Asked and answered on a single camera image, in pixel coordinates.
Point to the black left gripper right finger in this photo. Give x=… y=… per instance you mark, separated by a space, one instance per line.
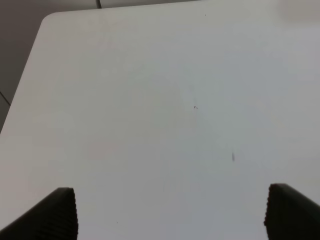
x=290 y=215

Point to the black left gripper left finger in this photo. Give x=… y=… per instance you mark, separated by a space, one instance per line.
x=53 y=218

